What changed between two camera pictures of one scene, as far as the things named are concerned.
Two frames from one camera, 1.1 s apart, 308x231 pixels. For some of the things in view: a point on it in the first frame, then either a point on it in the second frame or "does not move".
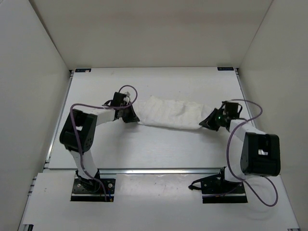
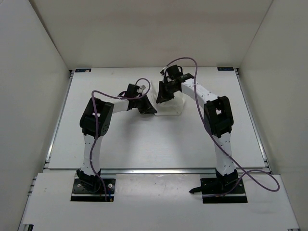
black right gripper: [208, 122] → [162, 96]
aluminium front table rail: [160, 171] does not move
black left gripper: [133, 118] → [147, 109]
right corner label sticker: [225, 69] does not move
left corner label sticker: [83, 70] does not move
